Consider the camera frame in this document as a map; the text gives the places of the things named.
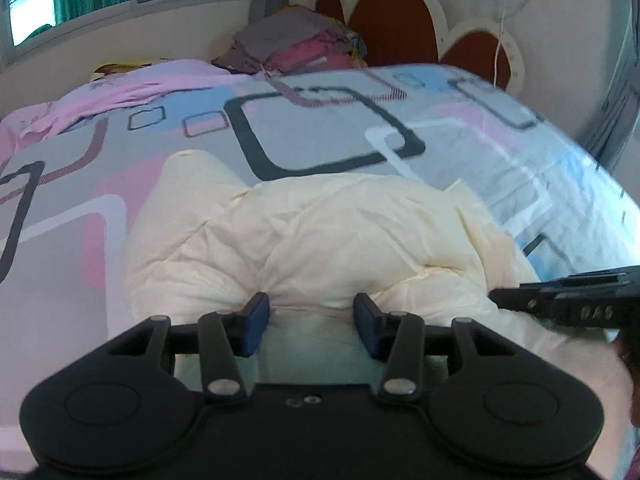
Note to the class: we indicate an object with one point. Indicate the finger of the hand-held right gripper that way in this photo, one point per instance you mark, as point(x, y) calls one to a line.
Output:
point(520, 299)

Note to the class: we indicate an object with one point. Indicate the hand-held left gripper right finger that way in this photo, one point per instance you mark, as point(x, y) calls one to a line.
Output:
point(367, 326)

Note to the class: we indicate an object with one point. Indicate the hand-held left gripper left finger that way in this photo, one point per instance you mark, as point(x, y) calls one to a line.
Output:
point(257, 321)

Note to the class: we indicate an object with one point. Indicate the cream white puffer jacket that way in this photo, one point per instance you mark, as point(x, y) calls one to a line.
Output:
point(350, 240)

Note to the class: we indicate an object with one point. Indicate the pile of folded clothes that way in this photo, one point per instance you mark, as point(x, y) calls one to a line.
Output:
point(280, 30)

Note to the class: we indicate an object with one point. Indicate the bed with patterned sheet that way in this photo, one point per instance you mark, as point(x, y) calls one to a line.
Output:
point(325, 130)

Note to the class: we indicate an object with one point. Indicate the pink blanket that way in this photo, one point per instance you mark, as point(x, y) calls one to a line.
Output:
point(125, 90)

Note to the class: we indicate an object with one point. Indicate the pink folded garment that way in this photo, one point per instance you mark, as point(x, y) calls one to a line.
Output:
point(310, 52)

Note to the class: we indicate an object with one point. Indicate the multicoloured printed cloth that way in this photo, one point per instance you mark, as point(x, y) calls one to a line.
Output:
point(356, 47)

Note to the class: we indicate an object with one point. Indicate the yellow printed cloth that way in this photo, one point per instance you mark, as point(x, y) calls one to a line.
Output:
point(120, 69)

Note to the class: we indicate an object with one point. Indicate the brown and white headboard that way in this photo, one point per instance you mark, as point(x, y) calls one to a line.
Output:
point(395, 20)

